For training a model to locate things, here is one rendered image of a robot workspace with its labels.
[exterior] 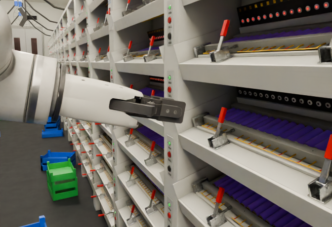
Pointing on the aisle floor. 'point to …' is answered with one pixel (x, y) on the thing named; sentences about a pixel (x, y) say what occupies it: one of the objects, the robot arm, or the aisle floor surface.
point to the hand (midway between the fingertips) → (165, 109)
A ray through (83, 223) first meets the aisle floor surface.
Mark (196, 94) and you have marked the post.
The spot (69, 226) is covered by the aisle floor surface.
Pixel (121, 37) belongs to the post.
